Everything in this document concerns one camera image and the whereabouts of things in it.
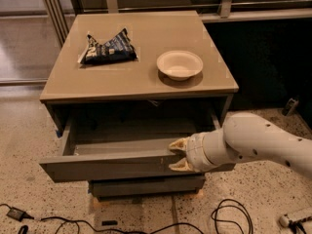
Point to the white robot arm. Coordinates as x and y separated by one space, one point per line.
244 137

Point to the small black floor object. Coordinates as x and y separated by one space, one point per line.
109 222

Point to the metal window railing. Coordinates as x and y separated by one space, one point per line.
208 10

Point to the white paper bowl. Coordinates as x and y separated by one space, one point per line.
179 65

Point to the grey bottom drawer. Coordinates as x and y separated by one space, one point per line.
143 186

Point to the dark object by wall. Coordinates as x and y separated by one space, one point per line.
291 106

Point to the grey drawer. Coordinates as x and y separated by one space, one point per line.
96 146
143 186

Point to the black power adapter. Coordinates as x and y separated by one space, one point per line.
18 214

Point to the white power strip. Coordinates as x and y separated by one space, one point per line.
301 215

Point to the grey top drawer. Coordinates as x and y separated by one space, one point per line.
96 146

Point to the grey drawer cabinet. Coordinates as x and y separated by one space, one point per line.
137 84

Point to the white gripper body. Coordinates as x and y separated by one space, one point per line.
195 153

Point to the dark blue chip bag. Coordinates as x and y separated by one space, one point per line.
117 49

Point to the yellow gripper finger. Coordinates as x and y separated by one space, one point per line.
182 166
179 145

